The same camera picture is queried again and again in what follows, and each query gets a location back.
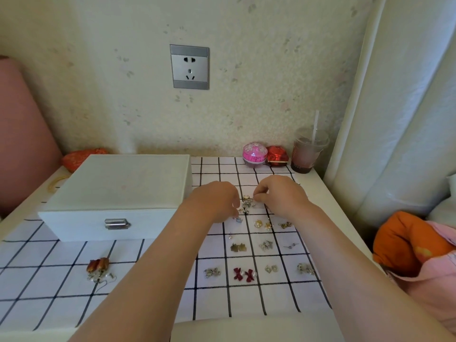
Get person's right hand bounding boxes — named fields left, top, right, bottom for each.
left=253, top=175, right=320, bottom=221

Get person's left hand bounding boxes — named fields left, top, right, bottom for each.
left=181, top=180, right=242, bottom=225

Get pile of mixed earrings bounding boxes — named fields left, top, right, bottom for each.
left=237, top=195, right=257, bottom=215

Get white wooden jewelry box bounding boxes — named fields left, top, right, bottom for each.
left=37, top=154, right=193, bottom=243

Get red-brown drop earring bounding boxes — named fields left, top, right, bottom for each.
left=98, top=257, right=117, bottom=284
left=86, top=259, right=100, bottom=282

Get person's left forearm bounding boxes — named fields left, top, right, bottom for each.
left=69, top=206, right=214, bottom=342

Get person's right forearm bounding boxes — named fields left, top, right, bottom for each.
left=294, top=204, right=456, bottom=342

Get red faceted gift box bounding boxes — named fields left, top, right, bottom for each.
left=266, top=145, right=290, bottom=166

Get pink round trinket box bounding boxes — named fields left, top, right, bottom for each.
left=242, top=141, right=268, bottom=167

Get red heart-shaped box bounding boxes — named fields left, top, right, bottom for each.
left=61, top=148, right=109, bottom=173

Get clear plastic drink cup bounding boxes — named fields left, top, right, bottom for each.
left=290, top=127, right=330, bottom=174

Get orange plush cushion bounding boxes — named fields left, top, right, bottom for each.
left=372, top=211, right=456, bottom=278

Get white padded headboard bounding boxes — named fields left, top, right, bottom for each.
left=324, top=0, right=456, bottom=228

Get thin gold bangle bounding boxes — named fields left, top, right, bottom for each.
left=48, top=174, right=70, bottom=193

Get pink plaid blanket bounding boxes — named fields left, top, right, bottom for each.
left=386, top=220, right=456, bottom=332

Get white black-grid table cloth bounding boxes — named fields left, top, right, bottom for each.
left=0, top=156, right=332, bottom=332

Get pink rolled mat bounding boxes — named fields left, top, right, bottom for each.
left=0, top=57, right=63, bottom=218

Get grey wall socket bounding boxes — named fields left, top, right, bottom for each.
left=170, top=44, right=210, bottom=91

